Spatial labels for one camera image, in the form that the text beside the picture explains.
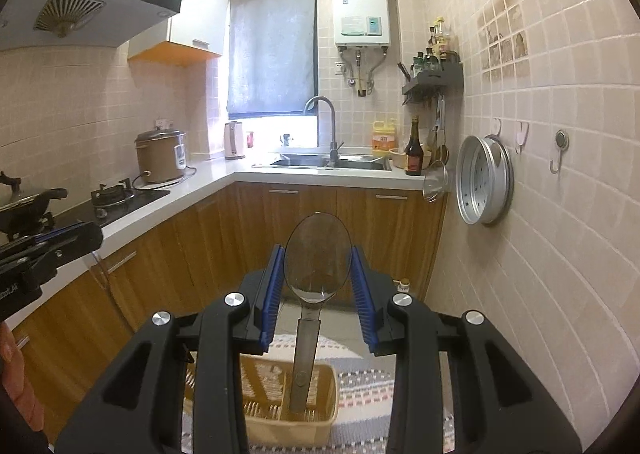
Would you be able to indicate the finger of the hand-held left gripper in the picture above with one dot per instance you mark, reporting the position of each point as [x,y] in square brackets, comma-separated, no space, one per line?
[75,236]

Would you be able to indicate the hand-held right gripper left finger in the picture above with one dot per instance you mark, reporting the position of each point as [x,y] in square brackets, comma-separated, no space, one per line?
[270,296]

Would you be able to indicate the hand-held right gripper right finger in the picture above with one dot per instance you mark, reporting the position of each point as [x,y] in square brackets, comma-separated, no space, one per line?
[362,296]

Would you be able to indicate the transparent grey rice spoon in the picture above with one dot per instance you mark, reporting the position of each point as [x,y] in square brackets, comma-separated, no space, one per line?
[317,254]

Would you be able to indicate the beige plastic utensil basket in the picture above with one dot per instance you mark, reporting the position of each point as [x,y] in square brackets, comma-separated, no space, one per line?
[322,426]

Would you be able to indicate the hanging metal utensils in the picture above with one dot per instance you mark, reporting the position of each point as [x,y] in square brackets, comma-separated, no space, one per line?
[440,129]

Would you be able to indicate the person's left hand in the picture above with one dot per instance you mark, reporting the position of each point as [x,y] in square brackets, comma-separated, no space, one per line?
[17,374]

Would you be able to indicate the clear oil bottle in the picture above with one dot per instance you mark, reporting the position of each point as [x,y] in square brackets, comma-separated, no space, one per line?
[401,286]

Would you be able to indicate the black wok with lid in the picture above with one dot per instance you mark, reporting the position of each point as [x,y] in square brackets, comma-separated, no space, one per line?
[25,206]

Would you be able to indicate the black gas stove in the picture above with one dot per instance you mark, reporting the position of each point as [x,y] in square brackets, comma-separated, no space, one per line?
[120,199]

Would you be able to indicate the wooden base cabinets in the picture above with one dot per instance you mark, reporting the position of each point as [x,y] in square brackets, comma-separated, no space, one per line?
[310,214]

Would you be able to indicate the brown rice cooker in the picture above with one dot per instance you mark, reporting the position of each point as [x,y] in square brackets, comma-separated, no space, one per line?
[157,156]

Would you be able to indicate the metal strainer ladle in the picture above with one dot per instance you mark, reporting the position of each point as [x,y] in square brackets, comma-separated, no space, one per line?
[436,184]

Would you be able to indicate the stainless steel sink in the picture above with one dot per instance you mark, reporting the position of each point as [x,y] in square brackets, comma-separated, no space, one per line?
[310,161]

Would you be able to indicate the beige bowl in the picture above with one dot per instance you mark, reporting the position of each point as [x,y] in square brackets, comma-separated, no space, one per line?
[397,159]

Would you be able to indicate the dark soy sauce bottle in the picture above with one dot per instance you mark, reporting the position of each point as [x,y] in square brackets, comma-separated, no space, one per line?
[413,159]

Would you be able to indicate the small red container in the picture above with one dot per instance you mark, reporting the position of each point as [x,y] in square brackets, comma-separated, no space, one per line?
[250,140]

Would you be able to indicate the yellow oil jug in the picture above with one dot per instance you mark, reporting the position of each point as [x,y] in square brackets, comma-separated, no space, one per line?
[382,139]

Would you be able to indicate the white electric kettle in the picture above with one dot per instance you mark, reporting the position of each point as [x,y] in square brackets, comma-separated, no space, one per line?
[234,141]

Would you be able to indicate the small dark windowsill item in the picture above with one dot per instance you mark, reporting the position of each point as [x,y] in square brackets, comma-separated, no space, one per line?
[286,138]

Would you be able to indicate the round metal steamer tray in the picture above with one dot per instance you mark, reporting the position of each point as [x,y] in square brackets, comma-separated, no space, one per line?
[482,184]

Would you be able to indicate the metal kitchen faucet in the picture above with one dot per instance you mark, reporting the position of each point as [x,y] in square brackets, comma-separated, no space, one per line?
[332,134]

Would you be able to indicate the row of condiment bottles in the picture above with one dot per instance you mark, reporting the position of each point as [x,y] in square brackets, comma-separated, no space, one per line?
[432,59]

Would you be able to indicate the grey window blind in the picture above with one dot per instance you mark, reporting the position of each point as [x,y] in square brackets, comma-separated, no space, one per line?
[272,44]

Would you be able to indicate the metal suction hook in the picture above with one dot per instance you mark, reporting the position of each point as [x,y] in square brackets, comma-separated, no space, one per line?
[561,140]

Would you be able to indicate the white water heater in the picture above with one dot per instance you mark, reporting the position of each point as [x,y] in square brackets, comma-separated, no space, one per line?
[360,9]

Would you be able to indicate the wall socket with plug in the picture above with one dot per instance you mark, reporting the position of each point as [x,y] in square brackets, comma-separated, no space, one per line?
[163,124]

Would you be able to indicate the white wall hook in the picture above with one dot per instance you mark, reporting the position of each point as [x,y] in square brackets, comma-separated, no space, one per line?
[521,136]
[496,126]

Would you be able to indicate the white wall outlet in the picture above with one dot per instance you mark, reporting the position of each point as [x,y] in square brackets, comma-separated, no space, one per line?
[340,68]

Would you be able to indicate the dark wall spice rack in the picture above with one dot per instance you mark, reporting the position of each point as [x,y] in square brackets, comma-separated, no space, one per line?
[440,79]

